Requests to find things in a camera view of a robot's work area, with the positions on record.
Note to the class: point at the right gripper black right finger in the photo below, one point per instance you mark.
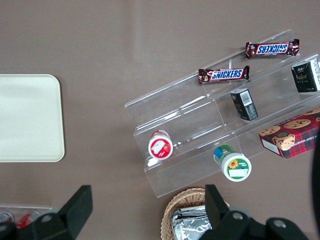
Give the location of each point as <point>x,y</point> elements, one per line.
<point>237,225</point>

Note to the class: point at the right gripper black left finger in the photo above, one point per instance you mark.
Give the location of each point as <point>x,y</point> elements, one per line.
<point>72,212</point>

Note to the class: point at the light tan wicker basket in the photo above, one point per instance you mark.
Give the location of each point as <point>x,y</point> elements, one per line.
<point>185,198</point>

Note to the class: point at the beige rectangular serving tray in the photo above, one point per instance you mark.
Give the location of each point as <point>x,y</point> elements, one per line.
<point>30,117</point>

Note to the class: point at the clear acrylic bottle rack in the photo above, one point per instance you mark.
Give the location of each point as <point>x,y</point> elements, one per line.
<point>47,208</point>

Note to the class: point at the silver foil pouch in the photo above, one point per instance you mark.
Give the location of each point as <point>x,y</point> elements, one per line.
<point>190,210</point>
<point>195,226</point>

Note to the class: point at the green lid yogurt cup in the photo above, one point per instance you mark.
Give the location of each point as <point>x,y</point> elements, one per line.
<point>235,167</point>

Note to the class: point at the red tartan cookie box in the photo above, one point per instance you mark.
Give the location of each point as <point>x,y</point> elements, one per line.
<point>292,140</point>

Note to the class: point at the red lid yogurt cup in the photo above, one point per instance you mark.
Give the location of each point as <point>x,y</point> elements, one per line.
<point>160,147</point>

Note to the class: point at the clear acrylic step shelf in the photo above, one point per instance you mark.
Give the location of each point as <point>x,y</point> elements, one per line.
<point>200,120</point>

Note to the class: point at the small black carton box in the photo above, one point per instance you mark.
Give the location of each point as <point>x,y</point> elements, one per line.
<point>306,77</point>
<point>245,105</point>

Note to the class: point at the brown snickers bar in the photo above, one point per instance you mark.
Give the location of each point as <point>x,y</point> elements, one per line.
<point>272,48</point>
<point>225,74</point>

